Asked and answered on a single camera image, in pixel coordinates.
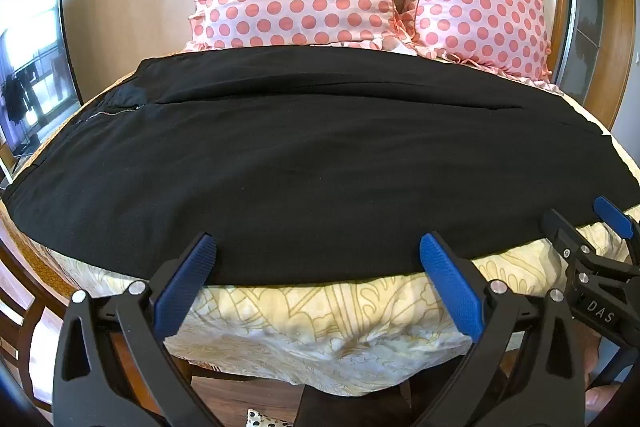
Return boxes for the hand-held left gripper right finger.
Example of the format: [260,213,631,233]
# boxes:
[414,232,589,427]

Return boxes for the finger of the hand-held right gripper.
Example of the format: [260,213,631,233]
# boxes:
[541,208,608,280]
[592,195,640,244]

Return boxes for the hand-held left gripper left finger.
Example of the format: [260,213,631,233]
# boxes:
[57,232,222,427]

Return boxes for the black pants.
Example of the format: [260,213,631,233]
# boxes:
[0,44,640,288]

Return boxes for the person's right hand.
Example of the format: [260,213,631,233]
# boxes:
[570,322,621,414]

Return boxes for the yellow patterned bed sheet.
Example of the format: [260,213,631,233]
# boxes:
[0,42,640,400]

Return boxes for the black dotted white cloth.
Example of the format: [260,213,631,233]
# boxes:
[245,408,292,427]

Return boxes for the wooden headboard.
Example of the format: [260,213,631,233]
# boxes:
[481,0,640,135]

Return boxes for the grey mirror panel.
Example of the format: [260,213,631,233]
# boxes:
[554,0,623,108]

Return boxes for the black flat screen television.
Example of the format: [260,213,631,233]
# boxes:
[0,0,84,160]

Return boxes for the wooden bed frame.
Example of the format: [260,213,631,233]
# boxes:
[0,207,301,427]

